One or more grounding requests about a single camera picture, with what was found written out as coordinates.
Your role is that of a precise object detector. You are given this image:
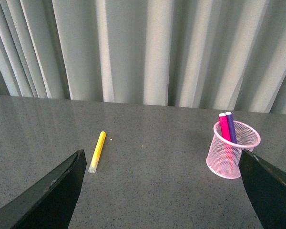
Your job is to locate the pink highlighter pen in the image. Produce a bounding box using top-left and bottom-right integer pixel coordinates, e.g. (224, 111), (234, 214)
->
(218, 113), (235, 167)

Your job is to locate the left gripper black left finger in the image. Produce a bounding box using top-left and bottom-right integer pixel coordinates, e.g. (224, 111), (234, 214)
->
(0, 150), (87, 229)

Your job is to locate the purple highlighter pen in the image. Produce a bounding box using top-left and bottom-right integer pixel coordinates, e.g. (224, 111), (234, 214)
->
(225, 112), (237, 144)

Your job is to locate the yellow highlighter pen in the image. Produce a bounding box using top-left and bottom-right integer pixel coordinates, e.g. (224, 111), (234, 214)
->
(88, 131), (106, 174)

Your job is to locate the grey pleated curtain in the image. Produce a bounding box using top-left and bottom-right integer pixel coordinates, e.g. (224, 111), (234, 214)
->
(0, 0), (286, 114)

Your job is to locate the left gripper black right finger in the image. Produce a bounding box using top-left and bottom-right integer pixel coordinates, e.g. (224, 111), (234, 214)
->
(238, 149), (286, 229)

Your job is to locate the pink mesh pen cup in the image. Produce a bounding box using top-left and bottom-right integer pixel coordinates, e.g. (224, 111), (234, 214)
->
(206, 121), (261, 179)

